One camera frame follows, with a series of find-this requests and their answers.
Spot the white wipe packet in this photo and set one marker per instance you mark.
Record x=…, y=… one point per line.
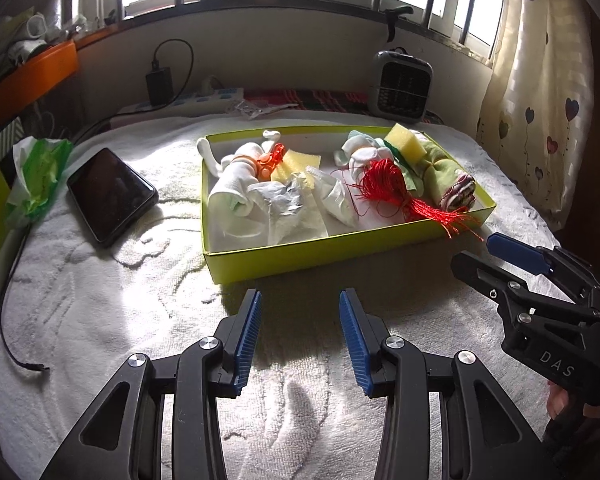
x=280, y=200

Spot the green and white plastic bag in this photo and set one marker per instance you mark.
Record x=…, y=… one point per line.
x=40, y=175

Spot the small grey fan heater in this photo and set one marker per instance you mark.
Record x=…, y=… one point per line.
x=400, y=85

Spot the yellow sponge green scrub pad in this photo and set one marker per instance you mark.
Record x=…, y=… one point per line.
x=300, y=162

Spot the white plastic pouch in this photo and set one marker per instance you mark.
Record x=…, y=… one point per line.
x=337, y=200

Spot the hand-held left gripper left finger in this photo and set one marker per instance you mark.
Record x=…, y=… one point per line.
x=245, y=340

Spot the plain yellow sponge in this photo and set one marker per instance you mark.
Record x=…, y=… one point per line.
x=405, y=142

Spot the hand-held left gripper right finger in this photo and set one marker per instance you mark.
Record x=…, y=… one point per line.
x=357, y=345

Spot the white towel blanket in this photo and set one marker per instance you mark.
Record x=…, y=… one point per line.
x=130, y=310

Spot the yellow-green cardboard box tray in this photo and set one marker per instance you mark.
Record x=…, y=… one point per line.
x=290, y=260

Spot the white power strip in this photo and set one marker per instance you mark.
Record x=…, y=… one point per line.
x=215, y=97

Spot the black smartphone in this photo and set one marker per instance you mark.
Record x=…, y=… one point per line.
x=110, y=195

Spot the person's right hand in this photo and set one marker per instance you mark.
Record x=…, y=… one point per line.
x=559, y=400

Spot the clear plastic wrapper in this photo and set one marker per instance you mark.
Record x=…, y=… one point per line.
x=260, y=109

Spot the red patterned cloth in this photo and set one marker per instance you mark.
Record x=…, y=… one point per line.
x=325, y=100

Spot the orange shelf tray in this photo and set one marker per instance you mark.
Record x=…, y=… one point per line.
x=35, y=77

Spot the orange foam balls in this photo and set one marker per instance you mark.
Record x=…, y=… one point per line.
x=265, y=160

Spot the light green cloth bundle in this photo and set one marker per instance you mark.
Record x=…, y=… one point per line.
x=419, y=186

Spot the black charger adapter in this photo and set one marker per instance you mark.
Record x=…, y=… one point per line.
x=159, y=87

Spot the green towel roll patterned edge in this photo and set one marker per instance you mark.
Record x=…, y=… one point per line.
x=445, y=175

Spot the cream curtain with hearts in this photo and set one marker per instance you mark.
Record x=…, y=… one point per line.
x=530, y=85

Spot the white sock roll orange band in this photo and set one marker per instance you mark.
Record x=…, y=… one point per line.
x=230, y=185

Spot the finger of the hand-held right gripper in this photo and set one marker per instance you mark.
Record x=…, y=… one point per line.
x=485, y=280
x=517, y=252

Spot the white and teal sock bundle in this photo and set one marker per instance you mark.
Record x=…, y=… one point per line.
x=365, y=152

